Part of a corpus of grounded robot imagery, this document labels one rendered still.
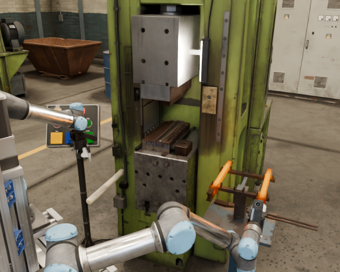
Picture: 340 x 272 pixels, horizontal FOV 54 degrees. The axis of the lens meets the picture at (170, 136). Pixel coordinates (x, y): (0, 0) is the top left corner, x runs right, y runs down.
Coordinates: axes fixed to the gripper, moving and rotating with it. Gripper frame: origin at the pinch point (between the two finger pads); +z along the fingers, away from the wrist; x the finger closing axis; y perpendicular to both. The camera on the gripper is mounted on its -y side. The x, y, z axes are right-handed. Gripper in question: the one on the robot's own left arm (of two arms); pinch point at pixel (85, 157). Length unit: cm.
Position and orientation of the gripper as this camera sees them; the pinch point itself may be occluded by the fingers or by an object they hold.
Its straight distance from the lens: 216.0
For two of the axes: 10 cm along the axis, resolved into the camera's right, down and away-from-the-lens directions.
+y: -7.2, 2.5, -6.4
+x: 6.9, 2.8, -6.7
